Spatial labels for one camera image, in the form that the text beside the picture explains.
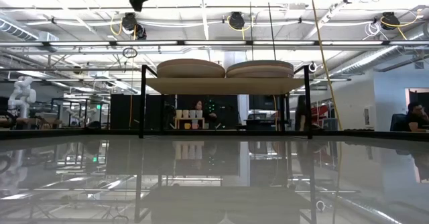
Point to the salmon pink plate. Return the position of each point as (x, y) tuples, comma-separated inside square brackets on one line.
[(191, 62)]

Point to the sage green plate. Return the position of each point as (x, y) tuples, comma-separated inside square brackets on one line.
[(259, 63)]

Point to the terracotta plate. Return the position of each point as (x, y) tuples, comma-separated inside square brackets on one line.
[(259, 68)]

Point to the light peach plate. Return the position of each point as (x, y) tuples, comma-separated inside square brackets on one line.
[(259, 73)]

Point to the grey beige plate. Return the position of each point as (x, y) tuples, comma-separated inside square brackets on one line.
[(259, 76)]

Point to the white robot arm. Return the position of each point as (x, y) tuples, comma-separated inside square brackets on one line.
[(23, 93)]

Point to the person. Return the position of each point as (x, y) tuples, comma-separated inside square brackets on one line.
[(415, 118), (300, 113), (199, 105)]

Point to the white cup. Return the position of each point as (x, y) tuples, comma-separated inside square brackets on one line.
[(192, 114), (199, 114), (185, 114), (179, 114)]

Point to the small wooden cup rack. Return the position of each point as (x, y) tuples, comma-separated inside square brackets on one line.
[(189, 119)]

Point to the yellow mug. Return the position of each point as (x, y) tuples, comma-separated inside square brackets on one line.
[(187, 126)]

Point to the pink mug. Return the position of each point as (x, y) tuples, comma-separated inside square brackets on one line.
[(195, 126)]

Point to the blue office chair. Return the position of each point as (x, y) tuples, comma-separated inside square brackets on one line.
[(398, 122)]

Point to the wooden shelf black metal frame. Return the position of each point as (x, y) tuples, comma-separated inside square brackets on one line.
[(221, 86)]

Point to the black partition wall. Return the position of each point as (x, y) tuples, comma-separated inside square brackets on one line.
[(127, 111)]

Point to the black aluminium table frame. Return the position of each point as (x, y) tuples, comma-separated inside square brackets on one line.
[(67, 134)]

